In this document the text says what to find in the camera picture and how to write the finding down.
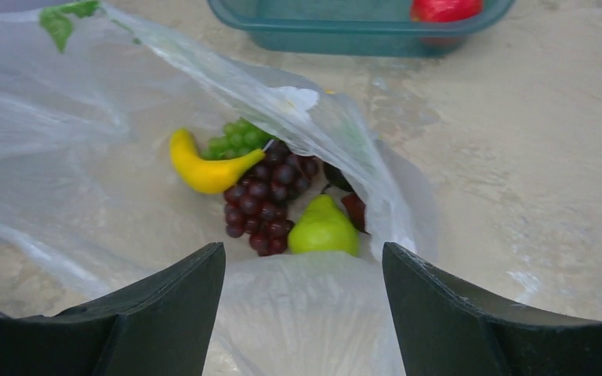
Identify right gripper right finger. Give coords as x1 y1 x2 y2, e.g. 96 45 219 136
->
382 242 602 375

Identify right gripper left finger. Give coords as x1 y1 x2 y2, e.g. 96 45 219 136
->
0 243 226 375

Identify dark red fake grapes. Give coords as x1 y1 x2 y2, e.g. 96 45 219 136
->
223 140 366 257

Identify clear plastic bag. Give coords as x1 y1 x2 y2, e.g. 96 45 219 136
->
0 1 420 375

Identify green fake pear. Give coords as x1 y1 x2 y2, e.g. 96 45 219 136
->
288 193 360 257

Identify yellow fake banana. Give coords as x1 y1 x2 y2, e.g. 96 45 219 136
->
169 128 265 194

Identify green fake grapes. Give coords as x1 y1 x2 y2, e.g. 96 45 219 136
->
200 117 274 161

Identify red fake apple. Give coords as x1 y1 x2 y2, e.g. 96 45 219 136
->
410 0 484 49

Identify teal plastic bin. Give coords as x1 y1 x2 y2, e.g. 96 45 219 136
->
208 0 513 58

